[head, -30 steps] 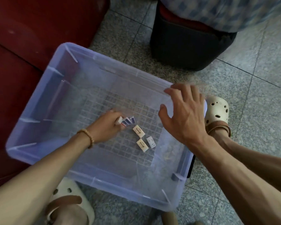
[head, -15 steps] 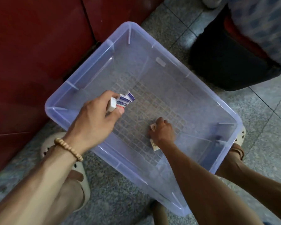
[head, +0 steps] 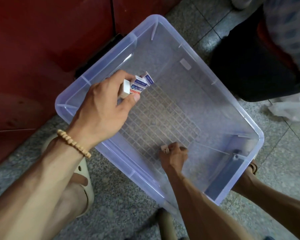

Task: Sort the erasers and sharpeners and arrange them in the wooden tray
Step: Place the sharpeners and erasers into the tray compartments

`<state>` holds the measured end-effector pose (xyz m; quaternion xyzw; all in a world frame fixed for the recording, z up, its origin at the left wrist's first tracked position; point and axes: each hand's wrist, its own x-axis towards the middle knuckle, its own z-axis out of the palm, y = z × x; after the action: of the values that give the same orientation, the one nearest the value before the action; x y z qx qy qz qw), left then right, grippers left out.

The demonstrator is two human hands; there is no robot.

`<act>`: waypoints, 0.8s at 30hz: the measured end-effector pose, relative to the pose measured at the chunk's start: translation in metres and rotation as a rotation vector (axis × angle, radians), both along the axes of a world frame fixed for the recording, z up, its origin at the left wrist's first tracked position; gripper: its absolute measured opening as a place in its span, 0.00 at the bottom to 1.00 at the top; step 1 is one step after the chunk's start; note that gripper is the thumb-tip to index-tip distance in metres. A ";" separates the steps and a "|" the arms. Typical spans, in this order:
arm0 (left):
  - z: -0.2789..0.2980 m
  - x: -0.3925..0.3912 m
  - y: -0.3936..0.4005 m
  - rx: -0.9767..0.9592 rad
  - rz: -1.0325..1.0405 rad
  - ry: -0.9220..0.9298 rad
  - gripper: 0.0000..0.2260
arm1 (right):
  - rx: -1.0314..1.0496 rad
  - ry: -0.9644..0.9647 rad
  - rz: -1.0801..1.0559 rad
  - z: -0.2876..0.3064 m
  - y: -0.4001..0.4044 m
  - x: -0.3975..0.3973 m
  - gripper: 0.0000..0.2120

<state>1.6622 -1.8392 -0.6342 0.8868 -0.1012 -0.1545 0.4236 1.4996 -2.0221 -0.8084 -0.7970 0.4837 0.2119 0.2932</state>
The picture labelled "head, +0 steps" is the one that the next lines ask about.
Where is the person's right hand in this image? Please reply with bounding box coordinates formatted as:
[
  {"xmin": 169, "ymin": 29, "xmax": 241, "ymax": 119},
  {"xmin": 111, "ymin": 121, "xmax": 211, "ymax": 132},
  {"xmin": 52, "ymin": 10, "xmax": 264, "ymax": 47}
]
[{"xmin": 159, "ymin": 142, "xmax": 189, "ymax": 175}]

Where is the person's left hand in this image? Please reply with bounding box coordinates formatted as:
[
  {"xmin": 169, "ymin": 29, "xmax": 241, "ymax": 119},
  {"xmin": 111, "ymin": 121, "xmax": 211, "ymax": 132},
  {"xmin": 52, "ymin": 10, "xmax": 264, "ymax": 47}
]
[{"xmin": 67, "ymin": 70, "xmax": 142, "ymax": 150}]

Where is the handful of boxed erasers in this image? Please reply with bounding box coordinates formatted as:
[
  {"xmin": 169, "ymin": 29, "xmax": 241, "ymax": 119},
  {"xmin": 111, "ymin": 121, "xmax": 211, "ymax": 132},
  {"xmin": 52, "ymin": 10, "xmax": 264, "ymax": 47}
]
[{"xmin": 122, "ymin": 71, "xmax": 156, "ymax": 95}]

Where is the clear plastic storage bin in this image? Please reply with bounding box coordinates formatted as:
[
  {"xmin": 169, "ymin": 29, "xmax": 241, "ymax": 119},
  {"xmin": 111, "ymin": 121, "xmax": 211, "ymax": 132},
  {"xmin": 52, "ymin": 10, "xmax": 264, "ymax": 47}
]
[{"xmin": 55, "ymin": 14, "xmax": 265, "ymax": 214}]

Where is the person's right forearm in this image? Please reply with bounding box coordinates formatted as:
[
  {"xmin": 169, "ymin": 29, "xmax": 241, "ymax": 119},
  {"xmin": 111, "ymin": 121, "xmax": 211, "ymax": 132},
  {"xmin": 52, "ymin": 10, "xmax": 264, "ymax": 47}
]
[{"xmin": 165, "ymin": 167, "xmax": 253, "ymax": 240}]

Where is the person's left forearm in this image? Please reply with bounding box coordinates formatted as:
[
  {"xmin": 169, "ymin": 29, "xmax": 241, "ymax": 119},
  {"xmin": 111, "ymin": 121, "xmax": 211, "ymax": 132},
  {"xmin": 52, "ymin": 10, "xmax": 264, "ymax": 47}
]
[{"xmin": 0, "ymin": 135, "xmax": 91, "ymax": 240}]

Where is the person's left cream clog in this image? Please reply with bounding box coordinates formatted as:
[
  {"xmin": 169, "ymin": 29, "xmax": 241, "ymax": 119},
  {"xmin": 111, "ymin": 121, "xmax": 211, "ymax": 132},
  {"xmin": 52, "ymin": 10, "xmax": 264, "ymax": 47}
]
[{"xmin": 40, "ymin": 135, "xmax": 96, "ymax": 218}]

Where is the person's cream clog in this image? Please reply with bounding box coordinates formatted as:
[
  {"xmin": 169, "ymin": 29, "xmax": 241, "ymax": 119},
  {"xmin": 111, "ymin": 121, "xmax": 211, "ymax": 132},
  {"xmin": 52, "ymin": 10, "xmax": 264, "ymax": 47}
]
[
  {"xmin": 245, "ymin": 160, "xmax": 259, "ymax": 177},
  {"xmin": 40, "ymin": 135, "xmax": 96, "ymax": 218}
]

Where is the person's right cream clog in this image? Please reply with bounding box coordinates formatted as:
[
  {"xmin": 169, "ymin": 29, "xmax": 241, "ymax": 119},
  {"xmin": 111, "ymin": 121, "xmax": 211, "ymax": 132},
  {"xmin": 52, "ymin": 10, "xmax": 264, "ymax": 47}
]
[{"xmin": 245, "ymin": 160, "xmax": 259, "ymax": 177}]

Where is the person's left leg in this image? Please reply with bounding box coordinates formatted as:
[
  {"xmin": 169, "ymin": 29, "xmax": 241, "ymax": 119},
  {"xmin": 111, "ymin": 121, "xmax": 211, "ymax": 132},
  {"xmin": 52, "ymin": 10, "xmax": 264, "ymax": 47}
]
[{"xmin": 0, "ymin": 182, "xmax": 88, "ymax": 240}]

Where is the person's leg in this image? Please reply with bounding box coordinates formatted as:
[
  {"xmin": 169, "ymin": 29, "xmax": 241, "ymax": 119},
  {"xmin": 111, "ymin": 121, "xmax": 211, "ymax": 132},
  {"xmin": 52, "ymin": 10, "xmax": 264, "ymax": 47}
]
[
  {"xmin": 232, "ymin": 167, "xmax": 300, "ymax": 240},
  {"xmin": 0, "ymin": 182, "xmax": 88, "ymax": 240}
]

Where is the person's right leg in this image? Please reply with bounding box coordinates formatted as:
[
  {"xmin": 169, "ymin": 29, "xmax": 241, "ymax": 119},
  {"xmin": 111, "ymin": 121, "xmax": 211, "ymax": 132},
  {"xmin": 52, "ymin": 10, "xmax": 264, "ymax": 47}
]
[{"xmin": 232, "ymin": 167, "xmax": 300, "ymax": 240}]

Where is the red display counter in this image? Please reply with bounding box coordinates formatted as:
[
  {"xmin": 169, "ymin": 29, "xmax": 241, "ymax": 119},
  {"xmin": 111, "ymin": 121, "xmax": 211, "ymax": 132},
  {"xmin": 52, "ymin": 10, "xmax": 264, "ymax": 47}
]
[{"xmin": 0, "ymin": 0, "xmax": 186, "ymax": 170}]

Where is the black stool red cushion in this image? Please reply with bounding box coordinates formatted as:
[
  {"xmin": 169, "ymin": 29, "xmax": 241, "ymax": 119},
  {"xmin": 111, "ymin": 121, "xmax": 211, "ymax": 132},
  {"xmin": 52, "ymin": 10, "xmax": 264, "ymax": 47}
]
[{"xmin": 210, "ymin": 5, "xmax": 300, "ymax": 103}]

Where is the crumpled white plastic bag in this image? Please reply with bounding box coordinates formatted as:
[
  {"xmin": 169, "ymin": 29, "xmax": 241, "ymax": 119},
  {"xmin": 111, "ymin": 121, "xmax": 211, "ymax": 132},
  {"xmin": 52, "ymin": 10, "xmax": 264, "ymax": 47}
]
[{"xmin": 267, "ymin": 87, "xmax": 300, "ymax": 123}]

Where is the beaded wooden bracelet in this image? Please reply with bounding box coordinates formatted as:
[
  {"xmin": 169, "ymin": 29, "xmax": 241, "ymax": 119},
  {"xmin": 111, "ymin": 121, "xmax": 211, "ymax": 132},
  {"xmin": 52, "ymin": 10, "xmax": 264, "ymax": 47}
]
[{"xmin": 56, "ymin": 129, "xmax": 93, "ymax": 159}]

